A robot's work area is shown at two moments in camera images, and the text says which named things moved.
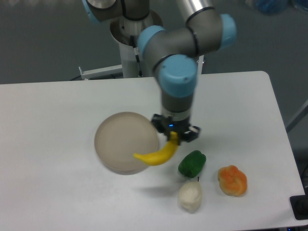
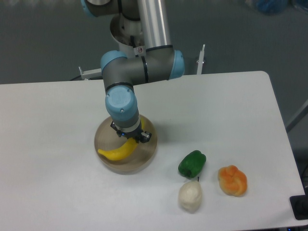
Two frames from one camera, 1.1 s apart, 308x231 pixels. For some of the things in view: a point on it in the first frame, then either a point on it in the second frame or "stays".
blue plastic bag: [272, 6] stays
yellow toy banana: [162, 155] → [122, 150]
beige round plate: [120, 137] stays
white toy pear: [190, 196] stays
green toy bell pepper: [192, 164] stays
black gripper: [169, 124] → [137, 134]
